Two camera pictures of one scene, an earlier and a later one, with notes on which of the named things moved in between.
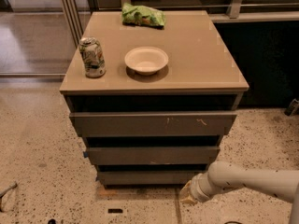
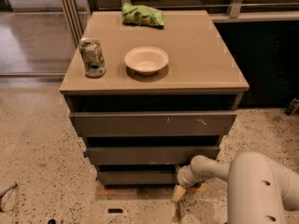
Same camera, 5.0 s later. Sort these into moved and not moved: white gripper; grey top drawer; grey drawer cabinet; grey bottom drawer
Moved: white gripper
Not moved: grey bottom drawer; grey drawer cabinet; grey top drawer
